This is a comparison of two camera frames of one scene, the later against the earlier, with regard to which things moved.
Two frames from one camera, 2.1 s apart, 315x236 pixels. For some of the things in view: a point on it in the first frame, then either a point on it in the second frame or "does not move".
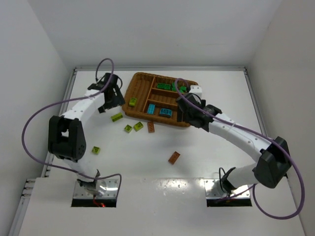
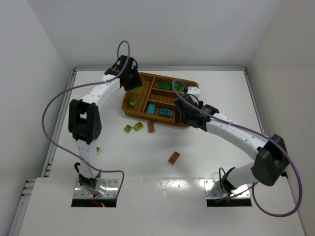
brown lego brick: [151, 127] does not move
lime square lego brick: [128, 128] does not move
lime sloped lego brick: [138, 126] does not move
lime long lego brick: [116, 116] to [139, 89]
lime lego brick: [133, 102] does not move
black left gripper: [112, 101] to [133, 81]
